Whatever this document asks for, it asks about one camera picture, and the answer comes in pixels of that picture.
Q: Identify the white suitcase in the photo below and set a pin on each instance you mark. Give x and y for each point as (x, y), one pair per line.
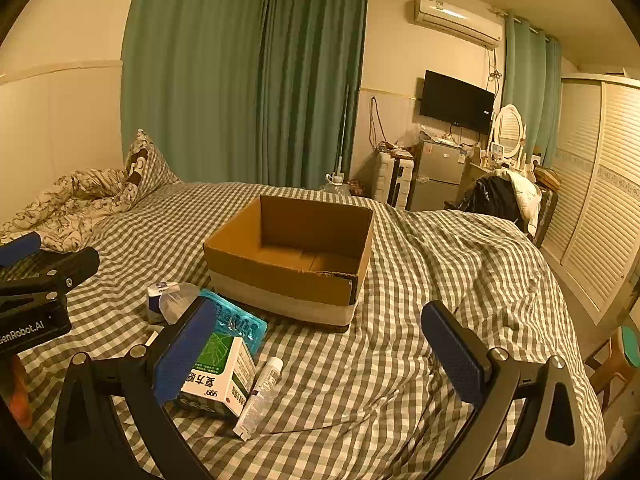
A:
(387, 180)

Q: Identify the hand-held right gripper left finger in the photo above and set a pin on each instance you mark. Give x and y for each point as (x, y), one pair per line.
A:
(182, 355)

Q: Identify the black wall television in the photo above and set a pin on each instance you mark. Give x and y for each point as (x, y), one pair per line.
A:
(455, 102)

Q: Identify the white louvred wardrobe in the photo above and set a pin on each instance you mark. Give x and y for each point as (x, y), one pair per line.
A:
(595, 185)

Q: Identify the green white medicine box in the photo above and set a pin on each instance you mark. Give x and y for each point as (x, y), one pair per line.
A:
(225, 375)

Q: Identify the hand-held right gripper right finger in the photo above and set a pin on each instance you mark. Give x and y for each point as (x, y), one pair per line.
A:
(452, 355)

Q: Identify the cardboard box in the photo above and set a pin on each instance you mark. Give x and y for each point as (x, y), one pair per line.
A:
(280, 272)

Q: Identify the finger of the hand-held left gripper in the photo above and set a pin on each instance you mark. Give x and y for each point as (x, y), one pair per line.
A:
(20, 249)
(60, 269)

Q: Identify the white air conditioner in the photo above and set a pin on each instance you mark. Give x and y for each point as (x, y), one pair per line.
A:
(455, 17)

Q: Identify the oval white vanity mirror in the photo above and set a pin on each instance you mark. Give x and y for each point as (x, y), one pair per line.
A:
(509, 130)

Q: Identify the small white card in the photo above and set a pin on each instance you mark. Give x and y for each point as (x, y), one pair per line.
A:
(152, 336)

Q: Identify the floral quilt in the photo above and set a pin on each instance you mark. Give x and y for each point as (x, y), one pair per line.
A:
(65, 205)

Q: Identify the person's left hand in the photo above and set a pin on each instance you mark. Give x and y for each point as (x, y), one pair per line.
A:
(20, 395)

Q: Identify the dressing table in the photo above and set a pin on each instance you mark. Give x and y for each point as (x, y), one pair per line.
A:
(477, 172)

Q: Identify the white ointment tube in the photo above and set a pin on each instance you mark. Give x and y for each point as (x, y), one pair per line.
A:
(257, 400)

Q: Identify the white mop pole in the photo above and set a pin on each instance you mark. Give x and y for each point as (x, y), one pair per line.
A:
(342, 130)

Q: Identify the grey small fridge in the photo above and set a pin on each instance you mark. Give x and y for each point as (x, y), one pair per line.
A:
(437, 175)

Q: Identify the large water bottle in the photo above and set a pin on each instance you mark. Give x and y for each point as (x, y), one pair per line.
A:
(336, 187)

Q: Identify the green curtain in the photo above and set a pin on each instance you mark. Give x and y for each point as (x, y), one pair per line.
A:
(315, 85)
(190, 70)
(530, 90)

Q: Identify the white puffer jacket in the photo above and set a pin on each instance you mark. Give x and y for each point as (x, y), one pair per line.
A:
(530, 200)

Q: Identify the wooden stool green seat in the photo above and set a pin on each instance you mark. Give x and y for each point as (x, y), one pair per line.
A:
(629, 347)

